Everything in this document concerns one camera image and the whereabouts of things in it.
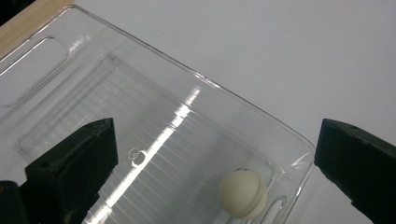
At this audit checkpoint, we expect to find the clear plastic tray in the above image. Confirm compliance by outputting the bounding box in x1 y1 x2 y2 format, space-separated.
0 4 318 224

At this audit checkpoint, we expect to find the white ball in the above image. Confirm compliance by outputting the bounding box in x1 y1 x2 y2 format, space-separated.
218 168 270 220

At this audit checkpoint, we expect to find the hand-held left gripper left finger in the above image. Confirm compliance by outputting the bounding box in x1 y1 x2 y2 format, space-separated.
24 117 120 224

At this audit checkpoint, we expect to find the white table board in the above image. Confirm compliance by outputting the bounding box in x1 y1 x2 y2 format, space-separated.
0 0 396 224

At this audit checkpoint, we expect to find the light wooden table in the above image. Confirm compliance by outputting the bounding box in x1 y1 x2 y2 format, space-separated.
0 0 76 59

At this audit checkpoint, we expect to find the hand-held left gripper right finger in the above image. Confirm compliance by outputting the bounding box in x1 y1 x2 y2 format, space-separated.
313 118 396 224

